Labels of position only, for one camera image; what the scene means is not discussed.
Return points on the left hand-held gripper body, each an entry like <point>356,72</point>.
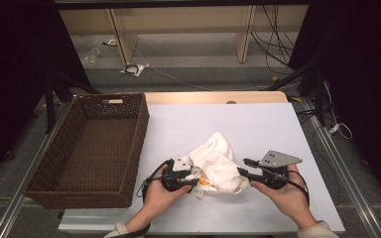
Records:
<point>173,175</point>

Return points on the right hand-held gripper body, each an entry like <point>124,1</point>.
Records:
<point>278,158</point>

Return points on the white baby shirt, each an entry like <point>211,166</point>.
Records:
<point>218,162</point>

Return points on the brown woven basket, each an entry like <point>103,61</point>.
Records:
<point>96,148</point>

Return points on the person's left hand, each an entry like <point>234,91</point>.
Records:
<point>158,201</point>

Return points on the person's right hand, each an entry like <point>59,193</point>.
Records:
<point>291,201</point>

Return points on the white table sheet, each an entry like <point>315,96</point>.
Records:
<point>261,115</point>

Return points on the black metal stand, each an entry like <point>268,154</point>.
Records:
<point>320,99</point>
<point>49,99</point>

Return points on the black curtain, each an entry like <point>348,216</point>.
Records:
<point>360,66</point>
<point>13,66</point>

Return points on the clear plastic bag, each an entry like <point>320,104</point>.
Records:
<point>91,56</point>

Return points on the small white tag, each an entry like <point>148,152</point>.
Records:
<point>111,42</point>

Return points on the beige wooden shelf unit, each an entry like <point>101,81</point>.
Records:
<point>185,20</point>

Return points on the aluminium rail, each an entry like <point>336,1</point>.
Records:
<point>8,221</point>
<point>354,193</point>

